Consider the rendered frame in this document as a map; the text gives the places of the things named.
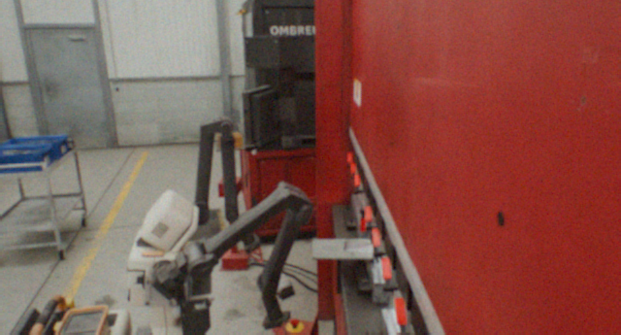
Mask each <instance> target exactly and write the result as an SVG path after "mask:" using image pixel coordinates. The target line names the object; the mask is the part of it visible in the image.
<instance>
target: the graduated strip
mask: <svg viewBox="0 0 621 335"><path fill-rule="evenodd" d="M349 131H350V134H351V136H352V139H353V142H354V144H355V147H357V149H358V150H359V153H360V155H361V158H362V161H363V163H364V165H365V168H366V170H367V172H368V175H369V178H370V181H371V183H372V185H373V187H374V188H375V190H376V195H377V197H378V199H379V202H380V204H381V206H382V209H383V211H384V214H385V216H386V218H387V221H388V223H390V225H391V228H392V231H393V233H394V236H395V238H396V240H397V243H398V245H399V249H400V251H401V253H402V255H403V256H404V258H405V260H406V264H407V266H408V268H409V271H410V274H411V277H412V279H413V282H414V284H415V286H417V289H418V291H419V294H420V297H421V299H422V301H423V304H424V306H425V310H426V312H427V314H428V317H430V319H431V322H432V324H433V326H434V328H435V331H436V333H437V335H444V332H443V330H441V327H440V325H439V322H438V319H437V317H436V315H435V312H434V310H433V308H432V305H431V303H429V300H428V298H427V296H426V294H425V290H424V288H423V286H422V284H421V282H420V280H419V278H418V275H416V273H415V270H414V268H413V266H412V264H411V260H410V258H409V255H408V253H407V250H406V248H405V246H403V243H402V240H401V238H400V236H399V234H398V232H397V229H396V226H395V224H394V222H393V219H392V217H391V216H390V214H388V211H387V208H386V206H385V204H384V202H383V199H382V197H381V195H380V192H379V190H378V187H377V185H376V182H375V179H373V177H372V174H371V172H370V170H369V167H368V165H367V163H366V161H365V158H364V155H363V153H362V152H361V150H360V147H359V145H358V143H357V141H355V137H354V135H353V133H352V131H351V128H350V126H349Z"/></svg>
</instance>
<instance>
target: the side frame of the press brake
mask: <svg viewBox="0 0 621 335"><path fill-rule="evenodd" d="M351 28H352V0H314V38H315V154H316V171H315V175H316V240H332V222H333V216H332V206H339V205H351V194H353V195H359V193H354V189H357V187H355V186H354V180H351V179H350V177H352V174H351V170H350V168H347V165H349V163H348V162H347V154H348V153H349V152H351V160H352V163H354V150H355V148H354V146H353V144H352V142H351V139H350V136H349V126H350V52H351ZM316 279H317V285H318V310H319V314H318V320H333V316H335V315H336V307H335V306H334V295H333V285H332V259H316Z"/></svg>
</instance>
